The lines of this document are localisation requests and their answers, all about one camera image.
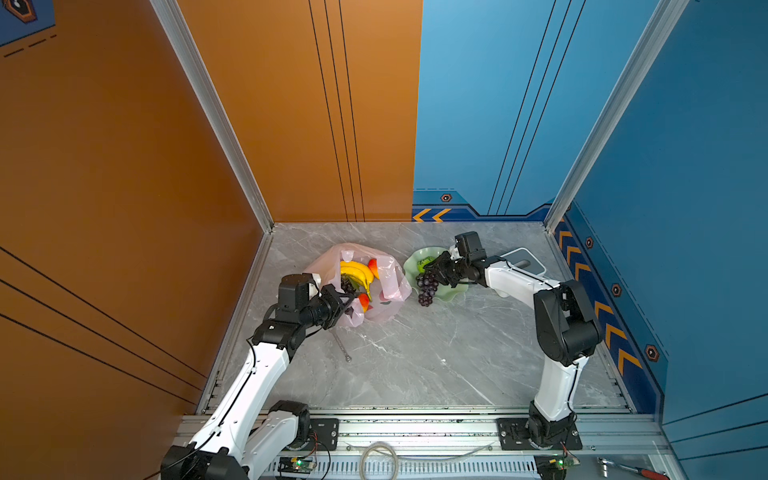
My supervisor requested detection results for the coiled white cable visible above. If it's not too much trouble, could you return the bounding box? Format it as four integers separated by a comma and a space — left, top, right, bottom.
346, 440, 496, 480

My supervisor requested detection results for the yellow banana bunch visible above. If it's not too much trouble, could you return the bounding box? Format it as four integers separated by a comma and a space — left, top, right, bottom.
340, 261, 374, 300

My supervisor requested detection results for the left green circuit board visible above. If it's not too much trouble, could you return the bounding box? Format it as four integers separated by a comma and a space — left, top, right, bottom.
276, 457, 317, 478

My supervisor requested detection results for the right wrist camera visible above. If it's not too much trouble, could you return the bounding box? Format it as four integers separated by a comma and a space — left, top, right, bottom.
455, 231, 487, 263

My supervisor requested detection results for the green bumpy fruit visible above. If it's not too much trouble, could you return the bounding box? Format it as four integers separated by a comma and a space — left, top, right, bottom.
417, 256, 435, 272

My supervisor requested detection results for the small metal wrench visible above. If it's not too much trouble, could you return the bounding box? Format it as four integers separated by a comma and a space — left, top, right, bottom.
330, 329, 352, 363

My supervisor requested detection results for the aluminium front rail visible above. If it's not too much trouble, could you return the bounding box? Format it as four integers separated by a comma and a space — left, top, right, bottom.
157, 409, 688, 480

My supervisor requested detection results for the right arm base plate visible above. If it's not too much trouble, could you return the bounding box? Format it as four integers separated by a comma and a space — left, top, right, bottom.
496, 415, 583, 451

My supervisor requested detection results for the white grey tissue box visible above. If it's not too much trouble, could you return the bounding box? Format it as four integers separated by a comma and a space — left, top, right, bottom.
502, 247, 547, 276

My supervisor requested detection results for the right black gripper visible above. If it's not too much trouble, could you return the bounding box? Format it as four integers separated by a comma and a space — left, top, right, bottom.
422, 251, 470, 288

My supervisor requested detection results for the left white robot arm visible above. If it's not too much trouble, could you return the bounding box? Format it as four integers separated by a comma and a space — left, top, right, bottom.
149, 273, 359, 479

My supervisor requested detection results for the right green circuit board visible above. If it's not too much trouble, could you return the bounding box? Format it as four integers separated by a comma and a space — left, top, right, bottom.
534, 455, 581, 480

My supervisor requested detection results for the red yellow mango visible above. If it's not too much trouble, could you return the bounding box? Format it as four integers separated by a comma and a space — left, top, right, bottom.
358, 293, 371, 312

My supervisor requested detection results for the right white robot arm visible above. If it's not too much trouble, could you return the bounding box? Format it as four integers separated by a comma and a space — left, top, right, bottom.
424, 251, 603, 449

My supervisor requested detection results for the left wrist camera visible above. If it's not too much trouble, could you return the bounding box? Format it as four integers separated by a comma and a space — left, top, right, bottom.
277, 273, 317, 315

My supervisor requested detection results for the red handled tool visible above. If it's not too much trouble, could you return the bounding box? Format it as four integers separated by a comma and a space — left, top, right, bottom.
597, 457, 670, 480

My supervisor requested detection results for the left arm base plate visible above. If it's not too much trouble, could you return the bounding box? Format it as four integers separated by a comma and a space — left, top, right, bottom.
286, 417, 340, 451

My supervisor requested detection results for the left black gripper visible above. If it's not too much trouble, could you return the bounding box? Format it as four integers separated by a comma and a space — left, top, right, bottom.
299, 285, 354, 332

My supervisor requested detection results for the green circuit board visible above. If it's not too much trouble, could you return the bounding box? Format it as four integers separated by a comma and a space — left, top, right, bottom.
276, 457, 317, 478
534, 455, 581, 480

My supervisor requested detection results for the red pear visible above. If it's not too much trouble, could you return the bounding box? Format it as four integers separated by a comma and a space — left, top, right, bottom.
367, 258, 380, 279

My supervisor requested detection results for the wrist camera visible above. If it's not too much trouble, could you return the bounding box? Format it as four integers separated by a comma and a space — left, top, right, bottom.
277, 273, 317, 315
455, 231, 487, 263

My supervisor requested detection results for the light green fruit plate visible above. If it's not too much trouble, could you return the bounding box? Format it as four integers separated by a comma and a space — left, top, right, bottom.
404, 247, 468, 305

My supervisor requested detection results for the purple grape bunch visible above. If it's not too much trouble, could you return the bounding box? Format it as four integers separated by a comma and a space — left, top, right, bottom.
340, 274, 358, 295
416, 271, 440, 307

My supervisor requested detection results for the pink plastic bag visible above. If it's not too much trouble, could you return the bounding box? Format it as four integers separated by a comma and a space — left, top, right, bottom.
303, 243, 412, 328

